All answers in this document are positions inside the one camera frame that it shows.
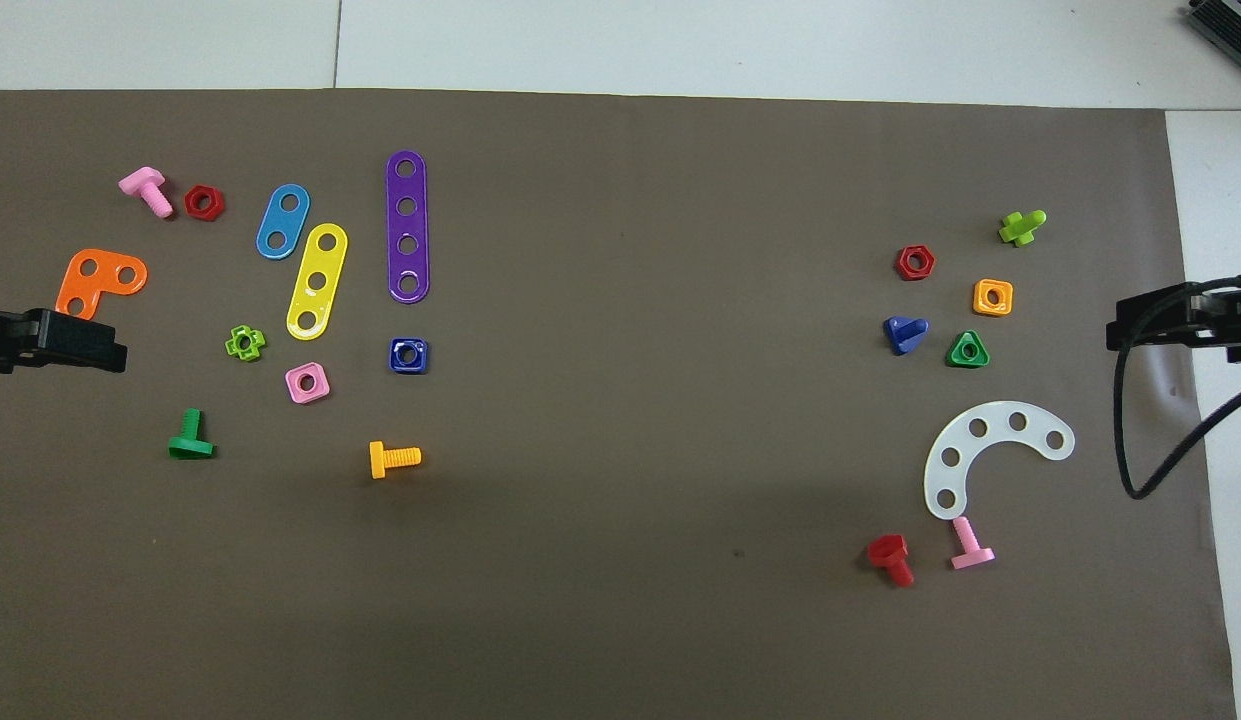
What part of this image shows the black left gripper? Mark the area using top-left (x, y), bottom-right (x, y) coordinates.
top-left (0, 308), bottom-right (129, 374)

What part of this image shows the blue triangle-head screw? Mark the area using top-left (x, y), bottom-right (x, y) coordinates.
top-left (883, 316), bottom-right (930, 356)

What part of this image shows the dark green plastic screw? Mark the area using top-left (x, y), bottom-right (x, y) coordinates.
top-left (168, 408), bottom-right (216, 461)

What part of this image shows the lime green cross screw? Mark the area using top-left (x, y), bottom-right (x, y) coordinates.
top-left (998, 210), bottom-right (1048, 248)

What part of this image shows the pink plastic screw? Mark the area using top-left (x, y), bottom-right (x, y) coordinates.
top-left (950, 516), bottom-right (996, 571)
top-left (118, 166), bottom-right (175, 220)

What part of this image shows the pink square nut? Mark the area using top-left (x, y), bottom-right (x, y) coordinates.
top-left (285, 362), bottom-right (332, 405)

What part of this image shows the orange plastic screw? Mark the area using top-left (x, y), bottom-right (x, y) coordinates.
top-left (369, 441), bottom-right (422, 480)

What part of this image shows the red hex-head screw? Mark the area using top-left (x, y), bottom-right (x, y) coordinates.
top-left (867, 534), bottom-right (916, 588)

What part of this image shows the orange angled three-hole plate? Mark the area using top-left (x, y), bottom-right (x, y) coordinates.
top-left (55, 248), bottom-right (149, 323)

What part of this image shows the white curved five-hole plate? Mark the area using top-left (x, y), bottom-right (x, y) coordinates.
top-left (923, 401), bottom-right (1076, 521)

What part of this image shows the blue two-hole plate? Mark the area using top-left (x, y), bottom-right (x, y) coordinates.
top-left (256, 184), bottom-right (311, 261)

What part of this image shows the yellow three-hole plate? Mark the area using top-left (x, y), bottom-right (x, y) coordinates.
top-left (286, 223), bottom-right (349, 341)

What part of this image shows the purple four-hole strip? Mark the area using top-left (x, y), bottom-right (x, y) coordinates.
top-left (385, 150), bottom-right (431, 304)

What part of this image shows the brown table mat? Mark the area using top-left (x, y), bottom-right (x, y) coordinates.
top-left (0, 88), bottom-right (1239, 720)

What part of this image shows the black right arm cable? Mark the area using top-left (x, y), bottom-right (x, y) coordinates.
top-left (1110, 275), bottom-right (1241, 501)

